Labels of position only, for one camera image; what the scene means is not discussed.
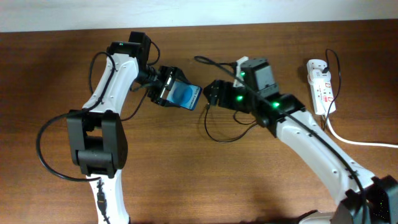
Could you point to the white charger plug adapter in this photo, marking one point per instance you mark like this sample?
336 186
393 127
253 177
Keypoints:
320 75

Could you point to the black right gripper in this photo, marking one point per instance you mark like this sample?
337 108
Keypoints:
226 101

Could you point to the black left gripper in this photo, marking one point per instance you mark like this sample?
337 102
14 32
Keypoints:
171 73

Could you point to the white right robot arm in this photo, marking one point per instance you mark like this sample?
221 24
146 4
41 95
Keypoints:
361 197

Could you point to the blue Galaxy smartphone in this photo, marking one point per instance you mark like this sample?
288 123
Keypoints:
184 95

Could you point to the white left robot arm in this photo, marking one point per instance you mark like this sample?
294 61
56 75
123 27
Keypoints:
97 139

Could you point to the white power strip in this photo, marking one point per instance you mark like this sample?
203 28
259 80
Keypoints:
322 93

